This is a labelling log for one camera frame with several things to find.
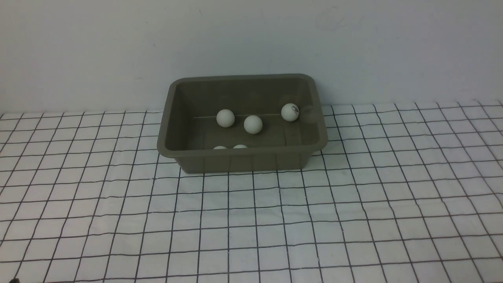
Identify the white ping-pong ball with logo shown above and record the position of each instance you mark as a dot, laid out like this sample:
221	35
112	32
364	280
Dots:
225	118

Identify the white ping-pong ball marked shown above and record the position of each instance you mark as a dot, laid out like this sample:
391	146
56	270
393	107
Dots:
290	112

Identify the olive plastic bin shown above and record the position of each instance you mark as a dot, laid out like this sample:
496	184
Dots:
189	131

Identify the white grid-pattern tablecloth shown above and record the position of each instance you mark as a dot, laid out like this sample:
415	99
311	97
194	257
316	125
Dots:
407	193

